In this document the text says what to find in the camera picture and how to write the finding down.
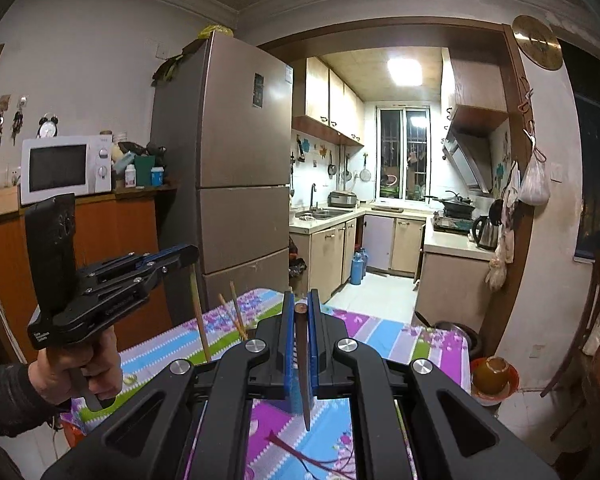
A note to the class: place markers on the dark wooden chair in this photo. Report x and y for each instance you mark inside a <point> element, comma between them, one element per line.
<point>588,365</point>

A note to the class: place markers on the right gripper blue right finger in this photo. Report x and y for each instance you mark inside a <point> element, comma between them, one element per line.
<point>330,369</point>

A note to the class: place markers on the green container on cabinet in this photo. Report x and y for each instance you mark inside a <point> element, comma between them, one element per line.
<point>143,165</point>

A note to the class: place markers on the left forearm black sleeve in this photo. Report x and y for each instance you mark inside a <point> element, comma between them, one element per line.
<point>22,408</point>

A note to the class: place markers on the round gold wall clock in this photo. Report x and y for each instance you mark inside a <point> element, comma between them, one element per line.
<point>538,42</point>

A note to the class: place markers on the blue lidded jar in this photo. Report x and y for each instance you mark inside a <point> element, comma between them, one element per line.
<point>156,176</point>

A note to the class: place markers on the upper kitchen cabinets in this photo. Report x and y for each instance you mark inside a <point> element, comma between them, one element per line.
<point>324,106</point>

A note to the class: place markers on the white microwave oven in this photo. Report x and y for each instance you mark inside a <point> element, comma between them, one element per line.
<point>78,165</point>

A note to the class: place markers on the lower kitchen cabinets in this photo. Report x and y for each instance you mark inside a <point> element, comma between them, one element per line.
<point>390,241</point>

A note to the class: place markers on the silver brown refrigerator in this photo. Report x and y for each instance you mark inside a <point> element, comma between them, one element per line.
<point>224,118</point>

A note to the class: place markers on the kitchen cabinets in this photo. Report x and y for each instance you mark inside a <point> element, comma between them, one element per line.
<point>324,106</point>
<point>390,241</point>

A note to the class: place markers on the white plastic bag hanging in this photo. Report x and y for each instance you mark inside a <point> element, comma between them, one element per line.
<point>535,186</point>

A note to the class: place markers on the white medicine bottle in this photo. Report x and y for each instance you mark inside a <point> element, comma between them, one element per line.
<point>130,176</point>

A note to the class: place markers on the silver rice cooker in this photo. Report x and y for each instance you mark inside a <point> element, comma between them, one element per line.
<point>342,199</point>

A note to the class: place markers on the black wok on stove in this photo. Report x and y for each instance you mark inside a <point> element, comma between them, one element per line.
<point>455,206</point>

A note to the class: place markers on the silver electric kettle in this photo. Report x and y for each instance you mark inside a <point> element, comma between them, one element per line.
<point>485,233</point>

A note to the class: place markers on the range hood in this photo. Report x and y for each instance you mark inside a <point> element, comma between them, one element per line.
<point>470,156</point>

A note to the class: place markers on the ceiling light panel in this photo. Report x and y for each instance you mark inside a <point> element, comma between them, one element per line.
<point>405,72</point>

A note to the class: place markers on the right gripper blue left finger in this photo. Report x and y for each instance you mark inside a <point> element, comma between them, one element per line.
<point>275,380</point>

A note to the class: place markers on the orange bowl on floor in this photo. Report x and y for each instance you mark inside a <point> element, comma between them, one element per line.
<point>493,380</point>

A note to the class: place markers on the dark brown chopstick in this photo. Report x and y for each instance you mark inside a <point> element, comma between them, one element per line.
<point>301,331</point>

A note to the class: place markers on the person's left hand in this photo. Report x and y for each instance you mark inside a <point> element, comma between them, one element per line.
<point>98,361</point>

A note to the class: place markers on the small alarm clock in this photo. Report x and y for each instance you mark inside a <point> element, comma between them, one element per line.
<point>47,127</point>

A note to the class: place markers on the kitchen window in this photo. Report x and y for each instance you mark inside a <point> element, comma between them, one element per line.
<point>402,149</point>

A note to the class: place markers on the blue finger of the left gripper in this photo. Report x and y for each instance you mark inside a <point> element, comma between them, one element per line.
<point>186,254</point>

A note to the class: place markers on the wooden chopstick in holder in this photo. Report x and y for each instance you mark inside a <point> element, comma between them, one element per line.
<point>238,312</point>
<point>232,317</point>
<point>198,313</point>

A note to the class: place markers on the blue water bottle on floor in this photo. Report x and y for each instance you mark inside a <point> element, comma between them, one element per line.
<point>358,266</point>

